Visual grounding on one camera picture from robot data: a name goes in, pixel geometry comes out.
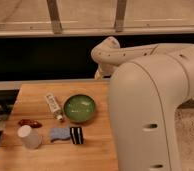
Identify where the white ceramic cup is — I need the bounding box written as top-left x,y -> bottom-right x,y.
17,125 -> 42,149

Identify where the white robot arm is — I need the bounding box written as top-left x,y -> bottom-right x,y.
91,37 -> 194,171

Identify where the green ceramic bowl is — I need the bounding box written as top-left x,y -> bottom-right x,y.
63,94 -> 96,123

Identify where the black white striped eraser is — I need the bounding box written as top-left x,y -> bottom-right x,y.
70,127 -> 84,145

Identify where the white tube with label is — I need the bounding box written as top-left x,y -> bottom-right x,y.
45,93 -> 64,121

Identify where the blue sponge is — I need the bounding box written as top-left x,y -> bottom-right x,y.
49,127 -> 71,142

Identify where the red brown chili pepper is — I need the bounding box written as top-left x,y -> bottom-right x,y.
18,119 -> 42,128

